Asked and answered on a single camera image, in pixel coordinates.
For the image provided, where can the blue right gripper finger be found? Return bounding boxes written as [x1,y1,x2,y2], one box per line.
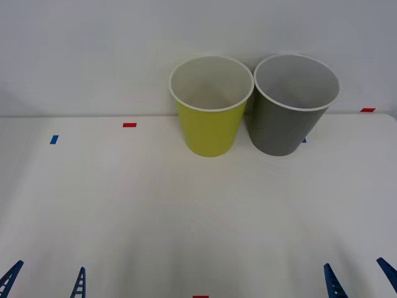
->
[375,256,397,294]
[323,263,349,298]

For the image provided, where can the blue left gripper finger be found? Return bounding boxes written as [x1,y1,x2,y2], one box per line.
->
[69,266,87,298]
[0,260,25,298]

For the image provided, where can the grey plastic bin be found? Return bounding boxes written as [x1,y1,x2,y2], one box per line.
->
[247,53,341,157]

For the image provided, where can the yellow-green plastic bin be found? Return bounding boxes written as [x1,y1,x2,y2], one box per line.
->
[169,54,256,158]

